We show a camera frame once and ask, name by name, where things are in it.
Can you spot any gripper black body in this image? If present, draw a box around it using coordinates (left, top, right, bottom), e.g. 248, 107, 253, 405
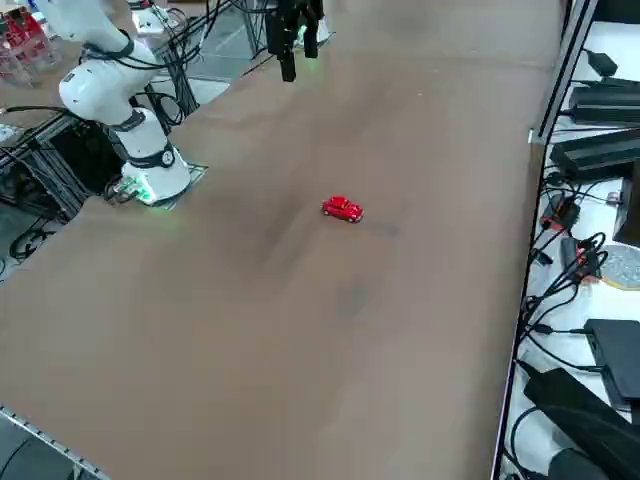
264, 0, 324, 54

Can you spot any red toy car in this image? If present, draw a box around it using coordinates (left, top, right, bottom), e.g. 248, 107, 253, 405
320, 194, 366, 224

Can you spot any small white box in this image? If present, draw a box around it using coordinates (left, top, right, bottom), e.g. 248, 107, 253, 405
133, 7, 189, 37

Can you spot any clear shelf with red packets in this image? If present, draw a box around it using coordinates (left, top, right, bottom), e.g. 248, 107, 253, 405
0, 8, 64, 89

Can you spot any small black power adapter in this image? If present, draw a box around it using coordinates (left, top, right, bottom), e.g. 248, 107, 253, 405
584, 48, 619, 77

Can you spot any long black power brick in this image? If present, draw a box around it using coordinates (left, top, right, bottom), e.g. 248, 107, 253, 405
569, 78, 640, 126
549, 128, 640, 177

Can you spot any red and black hub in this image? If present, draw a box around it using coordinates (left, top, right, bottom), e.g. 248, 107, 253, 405
542, 195, 581, 232

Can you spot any black monitor edge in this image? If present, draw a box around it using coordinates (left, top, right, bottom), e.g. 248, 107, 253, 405
613, 174, 640, 246

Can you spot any grey round disc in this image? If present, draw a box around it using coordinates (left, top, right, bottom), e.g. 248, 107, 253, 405
599, 243, 640, 291

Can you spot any black flat box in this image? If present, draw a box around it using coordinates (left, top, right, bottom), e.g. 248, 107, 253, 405
583, 318, 640, 409

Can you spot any large black bag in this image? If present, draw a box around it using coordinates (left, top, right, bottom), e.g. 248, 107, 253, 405
522, 368, 640, 480

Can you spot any black cable bundle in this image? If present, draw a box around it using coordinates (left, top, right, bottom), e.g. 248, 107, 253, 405
130, 0, 281, 139

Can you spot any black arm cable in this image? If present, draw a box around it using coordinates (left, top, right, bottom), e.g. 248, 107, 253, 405
79, 42, 169, 71

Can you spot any black aluminium frame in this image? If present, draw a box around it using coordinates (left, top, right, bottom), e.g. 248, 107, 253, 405
0, 112, 126, 224

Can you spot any black desk cable bunch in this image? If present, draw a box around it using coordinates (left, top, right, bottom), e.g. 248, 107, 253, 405
519, 232, 610, 341

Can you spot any aluminium edge rail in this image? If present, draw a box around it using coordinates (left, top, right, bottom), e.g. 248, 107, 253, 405
0, 403, 109, 480

